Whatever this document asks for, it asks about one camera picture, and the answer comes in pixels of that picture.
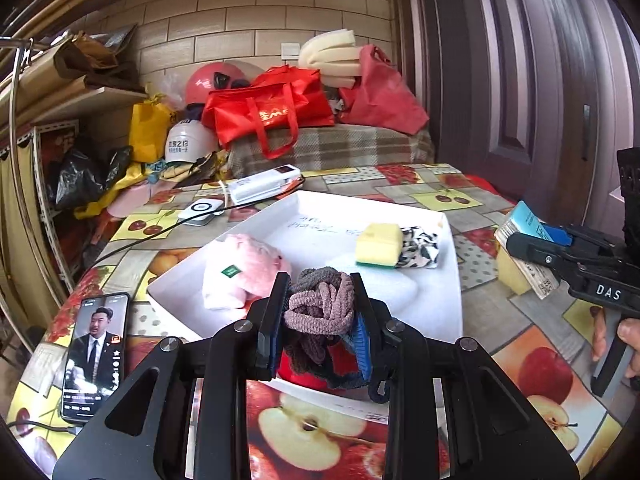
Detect metal clothes rail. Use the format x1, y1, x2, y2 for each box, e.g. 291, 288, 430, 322
1, 37, 63, 308

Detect white helmet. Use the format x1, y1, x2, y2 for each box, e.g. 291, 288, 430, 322
164, 119, 218, 162

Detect black white scrunchie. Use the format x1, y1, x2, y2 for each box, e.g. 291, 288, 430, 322
396, 226, 439, 269

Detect brown paper bag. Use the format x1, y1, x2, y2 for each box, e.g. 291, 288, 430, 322
52, 24, 145, 93

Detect wooden shelf rack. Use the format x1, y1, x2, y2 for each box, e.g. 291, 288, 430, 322
1, 34, 146, 300

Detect black smartphone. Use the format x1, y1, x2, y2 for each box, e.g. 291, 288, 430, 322
60, 292, 130, 424

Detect person's right hand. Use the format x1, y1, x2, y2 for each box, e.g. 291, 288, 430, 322
589, 305, 640, 380

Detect white round charger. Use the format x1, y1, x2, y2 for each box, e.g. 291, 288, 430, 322
178, 198, 224, 226

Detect brown wooden door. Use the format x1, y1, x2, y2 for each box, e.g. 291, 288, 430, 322
393, 0, 639, 236

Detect cream foam roll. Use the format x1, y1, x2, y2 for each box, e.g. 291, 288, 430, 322
297, 28, 361, 89

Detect pink helmet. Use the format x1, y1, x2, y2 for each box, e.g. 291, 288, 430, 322
184, 62, 250, 105

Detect white power bank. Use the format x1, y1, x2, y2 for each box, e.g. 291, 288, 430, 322
227, 165, 302, 205

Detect yellow green scrub sponge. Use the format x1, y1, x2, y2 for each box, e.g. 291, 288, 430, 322
356, 223, 402, 268

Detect red glossy tote bag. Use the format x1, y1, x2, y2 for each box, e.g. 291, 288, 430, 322
201, 65, 335, 159

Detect black plastic bag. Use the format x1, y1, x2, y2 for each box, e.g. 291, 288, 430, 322
54, 145, 132, 210

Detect yellow shopping bag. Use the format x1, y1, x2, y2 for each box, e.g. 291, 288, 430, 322
128, 93, 176, 164

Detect plaid covered bench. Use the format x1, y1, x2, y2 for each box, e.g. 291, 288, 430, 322
226, 125, 435, 178

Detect purple grey hair ties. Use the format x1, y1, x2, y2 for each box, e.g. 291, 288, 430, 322
278, 265, 374, 391

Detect white shallow tray box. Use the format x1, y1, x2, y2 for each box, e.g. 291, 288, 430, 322
145, 188, 464, 345

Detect teal tissue pack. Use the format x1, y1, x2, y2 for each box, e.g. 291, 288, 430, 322
496, 200, 573, 300

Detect fruit print tablecloth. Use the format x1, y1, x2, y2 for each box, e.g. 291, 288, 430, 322
4, 161, 632, 480

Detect pink pig plush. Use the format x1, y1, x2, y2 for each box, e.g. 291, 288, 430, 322
202, 234, 292, 310

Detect black cable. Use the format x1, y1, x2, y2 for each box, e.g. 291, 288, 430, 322
92, 173, 307, 267

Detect dark red fabric bag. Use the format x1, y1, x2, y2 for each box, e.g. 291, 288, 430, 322
338, 44, 428, 136

